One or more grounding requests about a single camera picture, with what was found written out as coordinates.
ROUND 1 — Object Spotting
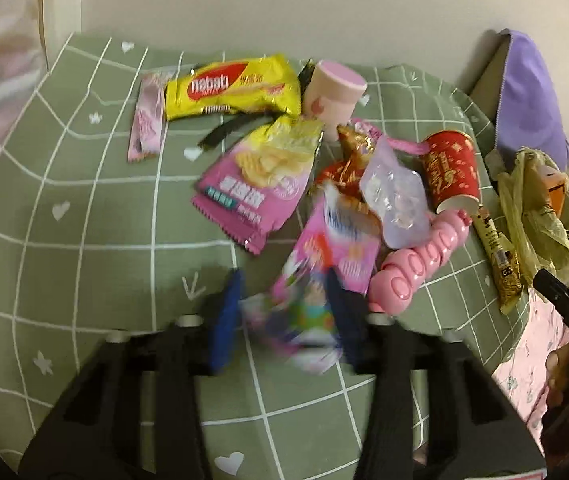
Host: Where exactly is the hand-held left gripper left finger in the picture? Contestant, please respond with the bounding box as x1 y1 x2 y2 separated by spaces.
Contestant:
18 269 245 480

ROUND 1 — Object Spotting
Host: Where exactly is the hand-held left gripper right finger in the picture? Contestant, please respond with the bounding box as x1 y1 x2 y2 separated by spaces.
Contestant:
323 266 548 480

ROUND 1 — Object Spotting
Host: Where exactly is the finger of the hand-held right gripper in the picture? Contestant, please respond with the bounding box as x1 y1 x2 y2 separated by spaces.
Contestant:
532 269 569 341

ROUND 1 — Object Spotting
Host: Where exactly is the pink colourful snack packet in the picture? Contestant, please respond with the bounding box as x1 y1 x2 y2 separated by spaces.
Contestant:
242 185 383 376

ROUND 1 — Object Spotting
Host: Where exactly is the bin with yellowish bag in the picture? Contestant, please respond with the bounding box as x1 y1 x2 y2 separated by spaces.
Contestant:
485 147 569 286

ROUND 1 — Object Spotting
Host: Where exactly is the pink and yellow chip packet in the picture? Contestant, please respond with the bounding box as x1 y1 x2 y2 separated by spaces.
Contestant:
192 115 325 256

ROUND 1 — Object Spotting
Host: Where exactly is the red paper cup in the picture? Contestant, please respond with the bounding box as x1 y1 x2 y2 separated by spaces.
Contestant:
419 130 481 216

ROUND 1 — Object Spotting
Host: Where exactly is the yellow wafer packet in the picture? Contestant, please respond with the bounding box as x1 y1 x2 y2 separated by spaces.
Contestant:
164 54 303 122

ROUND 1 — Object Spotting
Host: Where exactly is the person's right hand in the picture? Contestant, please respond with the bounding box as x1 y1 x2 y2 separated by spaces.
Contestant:
545 340 569 407

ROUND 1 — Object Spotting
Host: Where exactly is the pink floral bedsheet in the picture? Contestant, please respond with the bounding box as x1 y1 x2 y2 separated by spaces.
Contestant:
492 285 569 426

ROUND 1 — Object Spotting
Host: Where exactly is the brown and gold sachet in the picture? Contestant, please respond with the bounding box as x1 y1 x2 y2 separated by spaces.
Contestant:
472 205 525 316

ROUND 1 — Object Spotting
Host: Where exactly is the pink plastic toy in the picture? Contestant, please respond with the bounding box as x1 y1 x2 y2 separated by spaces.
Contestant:
367 208 473 317

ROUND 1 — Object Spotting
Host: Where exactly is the orange item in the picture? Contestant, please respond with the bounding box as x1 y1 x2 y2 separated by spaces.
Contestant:
539 165 569 216

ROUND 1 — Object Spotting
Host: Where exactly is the red and gold candy wrapper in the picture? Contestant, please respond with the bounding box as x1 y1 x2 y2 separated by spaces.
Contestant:
315 122 385 211

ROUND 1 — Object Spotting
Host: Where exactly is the black strip wrapper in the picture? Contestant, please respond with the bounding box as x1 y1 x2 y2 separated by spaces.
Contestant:
199 114 260 152

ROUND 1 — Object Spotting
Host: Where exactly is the purple cloth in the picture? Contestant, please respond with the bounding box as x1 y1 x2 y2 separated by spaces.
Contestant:
495 29 569 171

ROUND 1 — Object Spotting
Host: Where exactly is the pink paper cup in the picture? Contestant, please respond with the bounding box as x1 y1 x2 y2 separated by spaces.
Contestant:
301 59 368 143

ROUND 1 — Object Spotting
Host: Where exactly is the pale pink narrow wrapper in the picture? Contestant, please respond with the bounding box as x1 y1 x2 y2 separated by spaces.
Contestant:
127 71 175 163

